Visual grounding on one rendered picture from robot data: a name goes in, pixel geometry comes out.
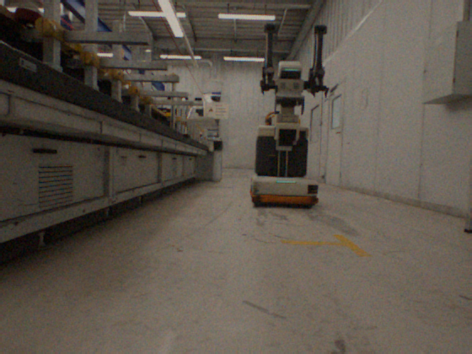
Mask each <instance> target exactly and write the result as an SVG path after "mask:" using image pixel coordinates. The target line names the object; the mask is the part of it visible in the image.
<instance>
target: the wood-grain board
mask: <svg viewBox="0 0 472 354"><path fill-rule="evenodd" d="M0 22H1V23H3V24H4V25H6V26H8V27H9V28H11V29H12V30H15V31H16V32H17V33H20V30H27V29H28V28H27V27H25V26H22V25H21V24H18V23H17V22H16V20H15V13H13V12H12V11H10V9H8V8H5V7H4V6H3V5H2V4H1V3H0ZM61 59H64V60H65V59H70V55H68V54H67V53H66V52H63V51H61ZM101 82H102V83H104V84H107V85H109V86H110V87H112V81H101ZM152 112H154V113H155V114H157V115H158V116H160V117H163V118H164V119H165V120H167V117H165V113H164V112H162V111H161V110H159V109H158V108H156V107H152Z"/></svg>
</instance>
